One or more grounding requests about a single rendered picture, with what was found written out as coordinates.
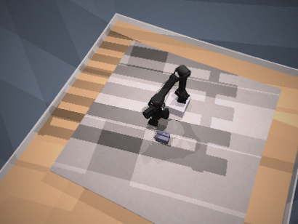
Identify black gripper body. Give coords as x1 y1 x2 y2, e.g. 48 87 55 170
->
148 103 166 127

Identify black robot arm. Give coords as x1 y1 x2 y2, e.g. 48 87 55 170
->
142 65 191 119

